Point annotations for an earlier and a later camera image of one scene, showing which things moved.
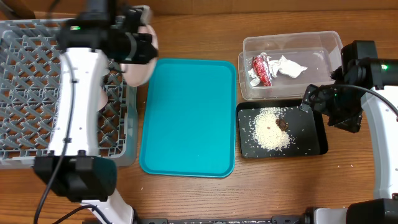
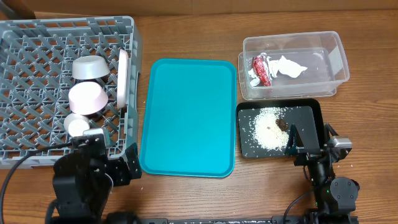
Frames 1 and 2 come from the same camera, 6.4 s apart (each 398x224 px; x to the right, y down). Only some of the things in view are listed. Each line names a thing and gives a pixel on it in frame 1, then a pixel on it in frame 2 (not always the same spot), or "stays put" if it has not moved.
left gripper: x=144 y=38 to x=123 y=176
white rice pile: x=267 y=133 stays put
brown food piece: x=282 y=124 stays put
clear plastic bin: x=283 y=66 stays put
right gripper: x=313 y=99 to x=311 y=156
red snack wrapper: x=261 y=66 stays put
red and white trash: x=283 y=66 stays put
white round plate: x=136 y=74 to x=122 y=78
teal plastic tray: x=189 y=126 stays put
